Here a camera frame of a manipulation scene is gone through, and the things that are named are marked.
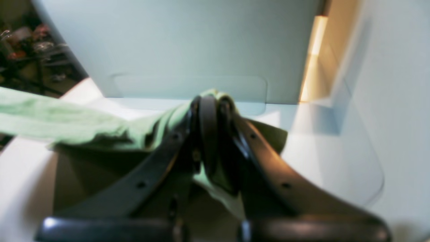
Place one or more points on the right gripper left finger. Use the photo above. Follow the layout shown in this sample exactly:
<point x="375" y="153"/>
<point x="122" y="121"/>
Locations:
<point x="145" y="205"/>

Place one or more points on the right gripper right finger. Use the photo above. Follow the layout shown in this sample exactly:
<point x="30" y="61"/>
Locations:
<point x="280" y="205"/>

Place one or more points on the green t-shirt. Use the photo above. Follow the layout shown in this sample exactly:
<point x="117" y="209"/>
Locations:
<point x="41" y="117"/>

